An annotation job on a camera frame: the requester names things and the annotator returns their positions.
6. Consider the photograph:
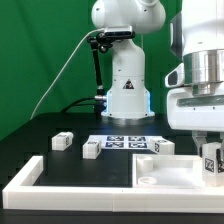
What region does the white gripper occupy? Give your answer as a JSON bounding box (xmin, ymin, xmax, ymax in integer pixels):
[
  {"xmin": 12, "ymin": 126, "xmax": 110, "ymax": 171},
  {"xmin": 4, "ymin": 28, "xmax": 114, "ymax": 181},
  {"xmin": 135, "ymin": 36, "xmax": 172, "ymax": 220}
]
[{"xmin": 165, "ymin": 63, "xmax": 224, "ymax": 156}]

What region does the white square tabletop part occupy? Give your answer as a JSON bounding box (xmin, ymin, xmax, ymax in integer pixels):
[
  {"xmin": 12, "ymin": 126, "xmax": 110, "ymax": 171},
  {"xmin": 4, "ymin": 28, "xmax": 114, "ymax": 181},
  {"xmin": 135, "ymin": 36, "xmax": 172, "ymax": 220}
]
[{"xmin": 132, "ymin": 154, "xmax": 213, "ymax": 189}]

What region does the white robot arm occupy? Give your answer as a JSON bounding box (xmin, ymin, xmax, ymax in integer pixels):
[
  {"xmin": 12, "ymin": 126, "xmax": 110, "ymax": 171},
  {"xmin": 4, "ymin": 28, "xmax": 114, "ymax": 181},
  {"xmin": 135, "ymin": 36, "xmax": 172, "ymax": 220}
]
[{"xmin": 91, "ymin": 0, "xmax": 224, "ymax": 152}]

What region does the AprilTag marker sheet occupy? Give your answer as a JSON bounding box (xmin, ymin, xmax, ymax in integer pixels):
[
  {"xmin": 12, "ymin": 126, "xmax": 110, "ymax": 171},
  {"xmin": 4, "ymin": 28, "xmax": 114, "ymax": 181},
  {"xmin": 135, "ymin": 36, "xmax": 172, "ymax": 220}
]
[{"xmin": 89, "ymin": 135, "xmax": 155, "ymax": 149}]

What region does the white U-shaped obstacle fence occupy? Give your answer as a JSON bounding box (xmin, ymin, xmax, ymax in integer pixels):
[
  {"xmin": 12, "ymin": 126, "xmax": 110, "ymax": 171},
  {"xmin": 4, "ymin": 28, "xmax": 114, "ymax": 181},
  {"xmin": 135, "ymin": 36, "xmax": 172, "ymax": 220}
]
[{"xmin": 2, "ymin": 156, "xmax": 224, "ymax": 213}]

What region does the black cable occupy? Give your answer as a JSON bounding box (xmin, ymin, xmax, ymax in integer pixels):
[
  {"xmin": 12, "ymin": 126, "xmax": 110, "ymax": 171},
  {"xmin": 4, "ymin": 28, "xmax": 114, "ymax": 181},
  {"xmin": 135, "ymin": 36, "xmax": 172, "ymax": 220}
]
[{"xmin": 59, "ymin": 95, "xmax": 101, "ymax": 114}]

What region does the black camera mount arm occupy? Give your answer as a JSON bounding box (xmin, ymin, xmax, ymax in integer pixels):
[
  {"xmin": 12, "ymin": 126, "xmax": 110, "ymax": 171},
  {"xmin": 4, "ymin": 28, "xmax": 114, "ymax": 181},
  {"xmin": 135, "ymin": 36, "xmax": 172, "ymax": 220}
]
[{"xmin": 87, "ymin": 32, "xmax": 112, "ymax": 117}]

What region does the grey camera on mount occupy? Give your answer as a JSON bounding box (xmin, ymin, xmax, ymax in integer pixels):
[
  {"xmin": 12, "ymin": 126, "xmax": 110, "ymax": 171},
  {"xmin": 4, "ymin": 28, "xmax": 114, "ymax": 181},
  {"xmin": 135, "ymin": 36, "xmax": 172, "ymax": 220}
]
[{"xmin": 104, "ymin": 26, "xmax": 134, "ymax": 38}]

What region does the white cable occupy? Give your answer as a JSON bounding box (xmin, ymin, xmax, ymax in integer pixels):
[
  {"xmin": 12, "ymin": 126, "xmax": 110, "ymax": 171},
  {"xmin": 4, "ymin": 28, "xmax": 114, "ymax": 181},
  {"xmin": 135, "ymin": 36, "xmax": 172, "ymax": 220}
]
[{"xmin": 29, "ymin": 27, "xmax": 105, "ymax": 120}]

